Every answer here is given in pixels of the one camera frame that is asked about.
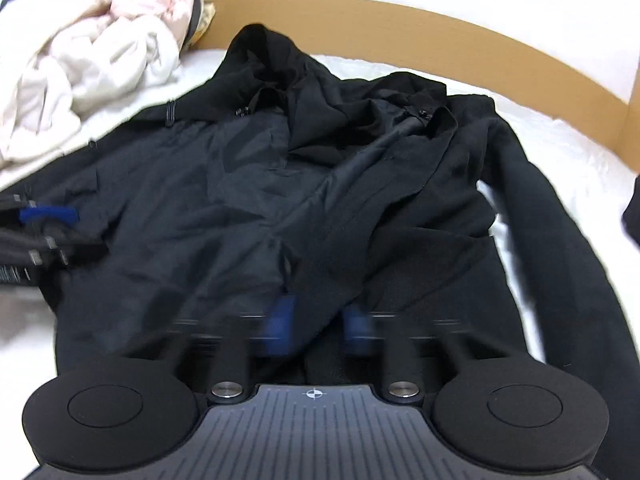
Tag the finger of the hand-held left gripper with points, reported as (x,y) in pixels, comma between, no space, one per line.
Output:
(50,245)
(50,214)

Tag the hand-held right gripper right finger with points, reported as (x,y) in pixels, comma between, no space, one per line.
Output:
(357,330)

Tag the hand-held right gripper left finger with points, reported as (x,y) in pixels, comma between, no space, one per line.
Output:
(280,327)

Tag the black hooded nylon jacket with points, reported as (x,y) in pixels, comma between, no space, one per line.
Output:
(200,200)

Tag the white crumpled cloth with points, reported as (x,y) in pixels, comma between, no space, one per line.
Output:
(75,70)

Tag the white bed sheet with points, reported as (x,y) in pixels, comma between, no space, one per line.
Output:
(550,125)

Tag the dark cloth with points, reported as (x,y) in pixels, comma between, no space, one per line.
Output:
(632,215)

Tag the wooden bed frame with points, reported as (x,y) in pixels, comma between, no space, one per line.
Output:
(450,45)

